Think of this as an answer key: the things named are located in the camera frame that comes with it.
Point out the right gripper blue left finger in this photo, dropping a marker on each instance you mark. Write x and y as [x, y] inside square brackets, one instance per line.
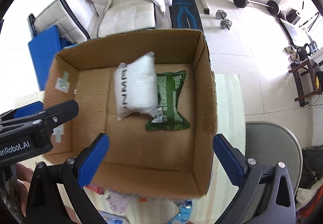
[44, 202]

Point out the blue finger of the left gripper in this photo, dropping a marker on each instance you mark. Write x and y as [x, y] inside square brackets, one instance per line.
[58, 114]
[24, 111]

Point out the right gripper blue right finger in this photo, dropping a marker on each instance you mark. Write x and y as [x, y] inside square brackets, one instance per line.
[276, 203]

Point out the red snack packet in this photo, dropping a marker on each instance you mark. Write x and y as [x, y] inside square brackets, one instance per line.
[96, 189]

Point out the light blue cat pouch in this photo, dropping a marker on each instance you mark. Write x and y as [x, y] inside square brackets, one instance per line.
[113, 219]

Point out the purple cloth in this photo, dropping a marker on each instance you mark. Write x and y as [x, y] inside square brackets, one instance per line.
[118, 202]

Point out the blue long snack packet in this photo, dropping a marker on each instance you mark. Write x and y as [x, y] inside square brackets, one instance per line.
[184, 212]

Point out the white tissue pack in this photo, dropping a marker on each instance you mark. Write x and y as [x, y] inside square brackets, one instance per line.
[135, 87]

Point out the green snack packet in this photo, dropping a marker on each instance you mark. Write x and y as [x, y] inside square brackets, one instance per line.
[168, 118]

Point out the orange snack packet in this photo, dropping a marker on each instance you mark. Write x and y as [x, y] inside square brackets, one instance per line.
[145, 199]

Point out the red plastic bag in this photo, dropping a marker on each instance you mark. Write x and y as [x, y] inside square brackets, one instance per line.
[310, 215]

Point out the goose plush toy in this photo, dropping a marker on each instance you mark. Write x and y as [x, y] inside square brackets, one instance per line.
[304, 196]

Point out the blue folded mat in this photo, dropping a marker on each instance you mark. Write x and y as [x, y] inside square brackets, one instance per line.
[43, 49]

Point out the grey round chair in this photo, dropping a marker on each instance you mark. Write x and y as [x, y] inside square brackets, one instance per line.
[269, 143]

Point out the striped cat tablecloth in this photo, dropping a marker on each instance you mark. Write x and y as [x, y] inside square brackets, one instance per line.
[231, 123]

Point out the open cardboard box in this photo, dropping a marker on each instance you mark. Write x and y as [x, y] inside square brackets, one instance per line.
[156, 164]

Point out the white padded chair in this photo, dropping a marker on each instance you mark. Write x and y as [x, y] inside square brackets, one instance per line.
[126, 16]

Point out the dark wooden chair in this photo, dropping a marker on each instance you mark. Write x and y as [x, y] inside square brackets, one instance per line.
[308, 80]

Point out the black kettlebell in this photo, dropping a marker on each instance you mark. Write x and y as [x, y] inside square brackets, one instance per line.
[302, 52]

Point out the chrome dumbbell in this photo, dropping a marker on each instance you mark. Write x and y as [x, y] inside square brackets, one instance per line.
[225, 23]

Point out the floor barbell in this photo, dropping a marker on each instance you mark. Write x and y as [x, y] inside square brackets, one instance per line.
[272, 6]

